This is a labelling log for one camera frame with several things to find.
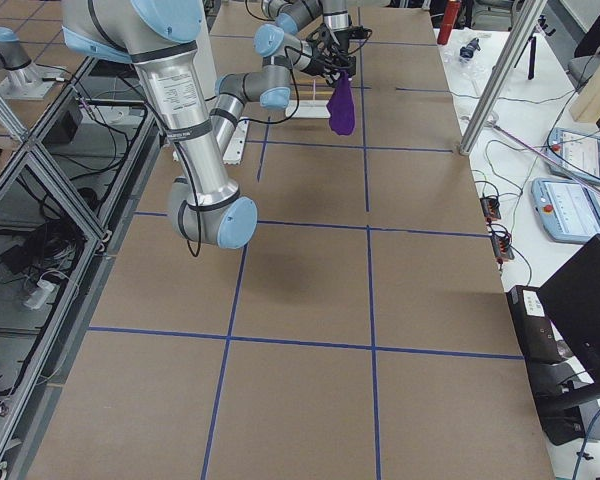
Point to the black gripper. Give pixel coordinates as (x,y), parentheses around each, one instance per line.
(341,53)

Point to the purple towel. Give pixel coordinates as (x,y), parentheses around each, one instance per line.
(341,107)

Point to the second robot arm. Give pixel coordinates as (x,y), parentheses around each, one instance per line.
(25,79)

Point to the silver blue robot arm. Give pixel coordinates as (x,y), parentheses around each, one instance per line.
(159,40)

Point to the white towel rack base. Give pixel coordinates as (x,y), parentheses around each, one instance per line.
(307,109)

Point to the red cylinder bottle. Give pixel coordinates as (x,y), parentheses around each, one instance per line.
(450,15)

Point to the reacher grabber tool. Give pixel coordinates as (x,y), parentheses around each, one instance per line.
(540,150)

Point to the far teach pendant tablet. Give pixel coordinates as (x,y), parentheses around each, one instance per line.
(575,152)

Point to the teach pendant tablet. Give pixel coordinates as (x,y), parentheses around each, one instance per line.
(568,211)
(575,152)

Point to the near teach pendant tablet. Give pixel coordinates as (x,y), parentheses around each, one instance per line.
(568,211)

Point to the black monitor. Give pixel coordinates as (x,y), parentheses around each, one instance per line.
(571,301)

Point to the black computer box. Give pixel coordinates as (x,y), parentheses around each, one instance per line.
(534,331)

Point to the aluminium frame post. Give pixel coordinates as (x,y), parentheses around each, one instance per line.
(521,30)

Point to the aluminium frame cabinet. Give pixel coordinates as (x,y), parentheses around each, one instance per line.
(70,176)

